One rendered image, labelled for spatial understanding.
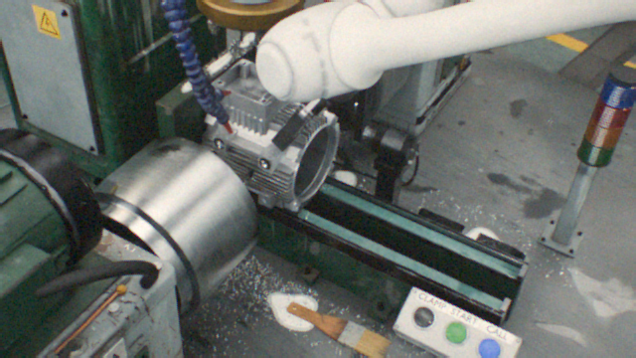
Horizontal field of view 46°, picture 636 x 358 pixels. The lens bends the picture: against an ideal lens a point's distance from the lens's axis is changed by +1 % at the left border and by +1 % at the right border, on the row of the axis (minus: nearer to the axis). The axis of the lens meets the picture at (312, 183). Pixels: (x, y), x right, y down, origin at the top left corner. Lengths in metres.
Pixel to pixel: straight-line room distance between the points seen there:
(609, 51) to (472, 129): 2.08
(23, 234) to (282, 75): 0.34
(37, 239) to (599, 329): 1.04
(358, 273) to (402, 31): 0.65
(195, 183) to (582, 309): 0.80
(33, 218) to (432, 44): 0.49
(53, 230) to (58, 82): 0.58
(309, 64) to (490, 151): 1.00
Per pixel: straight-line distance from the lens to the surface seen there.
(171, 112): 1.32
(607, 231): 1.73
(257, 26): 1.21
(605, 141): 1.46
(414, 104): 1.77
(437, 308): 1.11
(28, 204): 0.89
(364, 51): 0.89
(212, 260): 1.15
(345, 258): 1.40
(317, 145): 1.47
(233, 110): 1.36
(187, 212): 1.12
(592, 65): 3.77
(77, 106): 1.44
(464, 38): 0.86
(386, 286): 1.40
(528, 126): 1.94
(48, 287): 0.87
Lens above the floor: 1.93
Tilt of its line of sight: 43 degrees down
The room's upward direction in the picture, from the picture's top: 4 degrees clockwise
